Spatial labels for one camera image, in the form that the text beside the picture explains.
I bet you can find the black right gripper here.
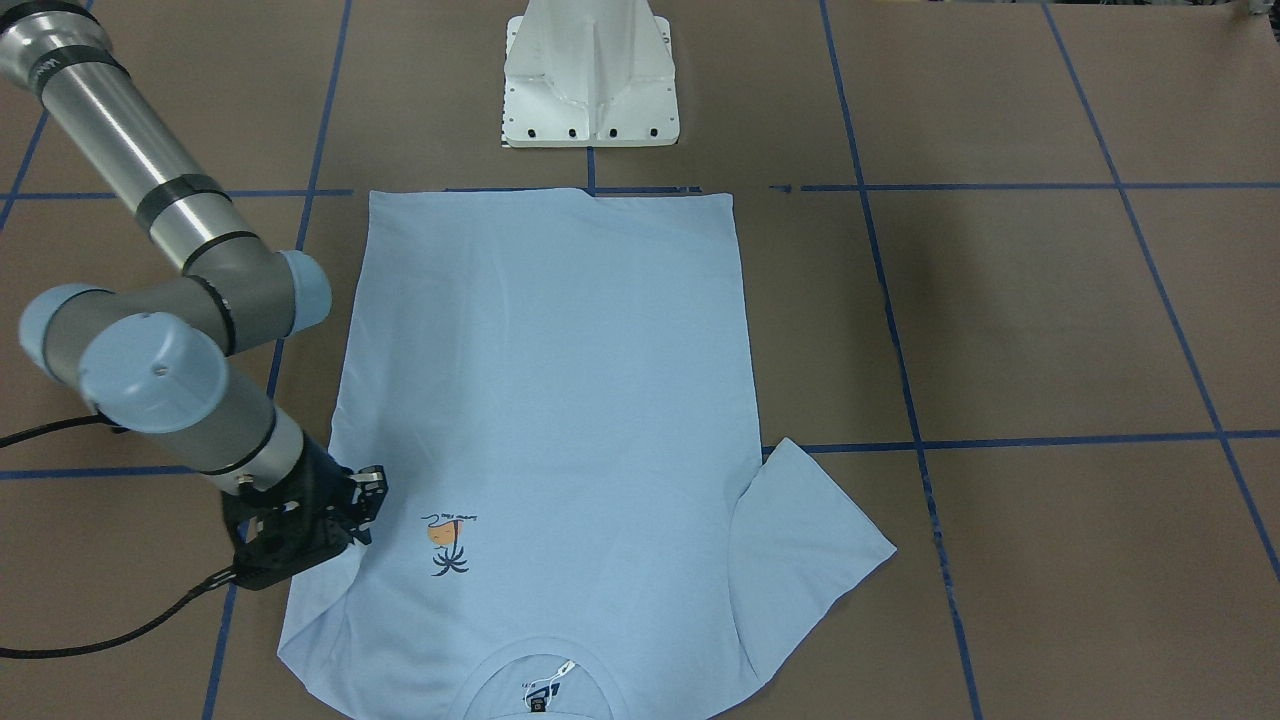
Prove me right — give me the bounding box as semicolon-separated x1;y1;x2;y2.
221;436;389;591

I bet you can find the light blue t-shirt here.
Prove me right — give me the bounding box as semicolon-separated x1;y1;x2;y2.
278;188;895;719

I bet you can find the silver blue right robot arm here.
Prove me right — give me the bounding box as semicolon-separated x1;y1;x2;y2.
3;1;387;591

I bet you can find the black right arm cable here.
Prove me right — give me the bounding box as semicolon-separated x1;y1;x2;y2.
0;415;246;661

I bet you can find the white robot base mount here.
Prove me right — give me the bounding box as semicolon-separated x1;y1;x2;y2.
500;1;681;149

